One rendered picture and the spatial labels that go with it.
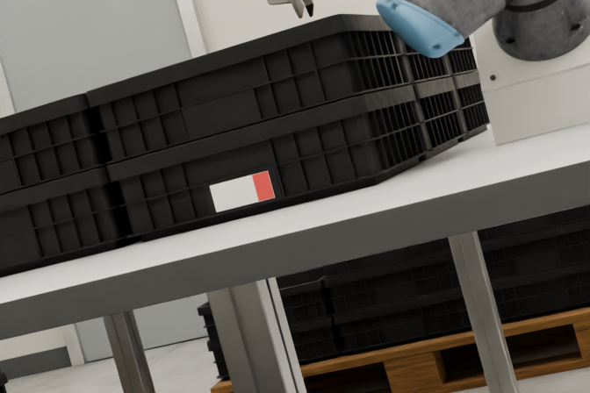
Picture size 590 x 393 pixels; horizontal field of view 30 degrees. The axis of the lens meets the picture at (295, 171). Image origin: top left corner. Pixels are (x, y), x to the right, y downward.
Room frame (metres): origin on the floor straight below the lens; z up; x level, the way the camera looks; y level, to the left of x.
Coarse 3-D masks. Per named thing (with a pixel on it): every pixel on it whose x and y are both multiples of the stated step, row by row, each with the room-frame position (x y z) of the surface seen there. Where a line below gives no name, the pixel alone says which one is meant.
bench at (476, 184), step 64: (576, 128) 1.50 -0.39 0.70; (384, 192) 1.28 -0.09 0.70; (448, 192) 1.05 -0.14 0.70; (512, 192) 1.02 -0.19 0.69; (576, 192) 1.00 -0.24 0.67; (128, 256) 1.37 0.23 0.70; (192, 256) 1.12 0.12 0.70; (256, 256) 1.10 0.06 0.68; (320, 256) 1.08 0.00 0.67; (0, 320) 1.19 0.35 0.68; (64, 320) 1.17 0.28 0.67; (128, 320) 2.82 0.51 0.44; (256, 320) 1.16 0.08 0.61; (128, 384) 2.81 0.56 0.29; (256, 384) 1.17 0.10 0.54; (512, 384) 2.53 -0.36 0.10
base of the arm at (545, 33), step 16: (544, 0) 1.52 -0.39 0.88; (560, 0) 1.53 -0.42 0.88; (576, 0) 1.55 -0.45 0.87; (496, 16) 1.60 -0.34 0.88; (512, 16) 1.56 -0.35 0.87; (528, 16) 1.55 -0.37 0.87; (544, 16) 1.54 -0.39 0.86; (560, 16) 1.54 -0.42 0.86; (576, 16) 1.56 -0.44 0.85; (496, 32) 1.62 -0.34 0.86; (512, 32) 1.60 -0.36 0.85; (528, 32) 1.56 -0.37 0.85; (544, 32) 1.56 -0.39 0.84; (560, 32) 1.56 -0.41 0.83; (576, 32) 1.56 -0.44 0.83; (512, 48) 1.60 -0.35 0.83; (528, 48) 1.58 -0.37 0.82; (544, 48) 1.57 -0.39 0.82; (560, 48) 1.57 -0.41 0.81
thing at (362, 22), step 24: (312, 24) 1.44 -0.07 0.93; (336, 24) 1.44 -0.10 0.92; (360, 24) 1.51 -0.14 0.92; (384, 24) 1.63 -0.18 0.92; (240, 48) 1.48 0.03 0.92; (264, 48) 1.47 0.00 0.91; (168, 72) 1.52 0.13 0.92; (192, 72) 1.51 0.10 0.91; (96, 96) 1.57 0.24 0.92; (120, 96) 1.55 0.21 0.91
